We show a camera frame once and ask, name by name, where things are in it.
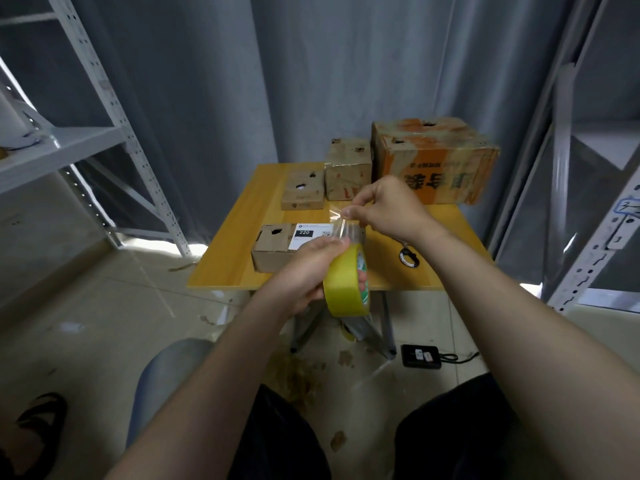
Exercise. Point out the person's left forearm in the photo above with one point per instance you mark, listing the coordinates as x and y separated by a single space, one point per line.
210 395

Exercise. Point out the black sandal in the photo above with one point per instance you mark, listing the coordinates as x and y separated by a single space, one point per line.
45 415

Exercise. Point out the person's left hand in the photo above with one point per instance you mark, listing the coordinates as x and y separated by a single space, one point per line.
300 280

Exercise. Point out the yellow tape roll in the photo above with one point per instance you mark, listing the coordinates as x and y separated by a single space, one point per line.
345 285

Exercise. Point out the black power adapter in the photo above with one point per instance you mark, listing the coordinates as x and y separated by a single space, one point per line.
421 356

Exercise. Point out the grey metal shelf unit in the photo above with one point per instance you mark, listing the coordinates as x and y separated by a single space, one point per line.
590 195
70 145

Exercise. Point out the large orange print cardboard box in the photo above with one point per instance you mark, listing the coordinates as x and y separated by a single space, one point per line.
435 155

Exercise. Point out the person's right forearm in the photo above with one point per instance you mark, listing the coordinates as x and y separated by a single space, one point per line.
540 365

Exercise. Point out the small cardboard box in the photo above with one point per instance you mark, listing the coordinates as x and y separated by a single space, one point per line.
302 190

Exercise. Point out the long white-labelled cardboard box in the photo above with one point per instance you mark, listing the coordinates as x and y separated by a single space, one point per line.
272 250

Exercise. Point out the grey curtain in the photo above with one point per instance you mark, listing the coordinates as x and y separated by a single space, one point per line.
300 65

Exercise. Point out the yellow wooden table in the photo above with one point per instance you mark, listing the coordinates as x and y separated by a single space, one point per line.
225 260

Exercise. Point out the person's right hand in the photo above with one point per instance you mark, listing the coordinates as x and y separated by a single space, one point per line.
395 210

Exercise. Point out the person's right leg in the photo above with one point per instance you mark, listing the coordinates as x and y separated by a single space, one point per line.
455 435

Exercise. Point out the medium brown cardboard box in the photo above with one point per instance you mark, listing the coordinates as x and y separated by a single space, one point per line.
348 170

